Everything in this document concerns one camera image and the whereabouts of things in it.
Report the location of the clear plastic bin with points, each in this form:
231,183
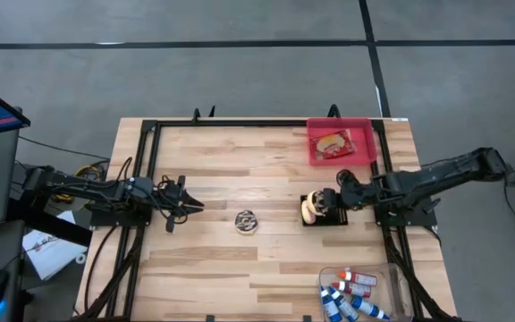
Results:
391,286

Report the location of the red snack packet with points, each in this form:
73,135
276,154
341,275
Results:
333,145

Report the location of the black mesh basket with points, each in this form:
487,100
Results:
335,219

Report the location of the yellow tool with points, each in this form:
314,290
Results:
63,197

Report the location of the white printed paper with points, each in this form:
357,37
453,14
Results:
52,259

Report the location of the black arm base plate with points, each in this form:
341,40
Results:
105,219
418,219

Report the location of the red plastic tray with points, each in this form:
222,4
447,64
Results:
360,152

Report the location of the blue cap squeeze bottle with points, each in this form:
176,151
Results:
344,306
367,307
329,306

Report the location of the grey desk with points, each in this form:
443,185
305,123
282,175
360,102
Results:
11,250

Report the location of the pink icing toy donut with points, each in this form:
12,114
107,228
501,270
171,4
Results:
306,214

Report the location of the black stand beam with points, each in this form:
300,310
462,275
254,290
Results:
52,223

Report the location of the red bottle orange label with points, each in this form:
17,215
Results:
362,279
356,289

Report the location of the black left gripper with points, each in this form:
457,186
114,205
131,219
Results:
174,197

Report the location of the chocolate icing toy donut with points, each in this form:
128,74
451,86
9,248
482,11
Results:
239,223

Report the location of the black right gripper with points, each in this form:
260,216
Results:
333,200

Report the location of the black table clamp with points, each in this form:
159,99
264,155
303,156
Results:
333,111
210,318
197,115
212,112
307,318

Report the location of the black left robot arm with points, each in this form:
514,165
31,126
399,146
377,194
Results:
83,190

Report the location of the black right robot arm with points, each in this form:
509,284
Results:
427,179

